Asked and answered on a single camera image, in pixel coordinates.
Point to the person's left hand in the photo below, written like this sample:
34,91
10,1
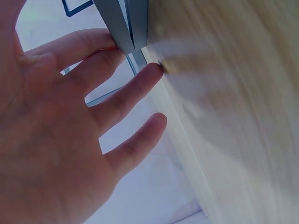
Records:
51,135

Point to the person's left thumb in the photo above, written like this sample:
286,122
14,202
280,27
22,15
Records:
9,14

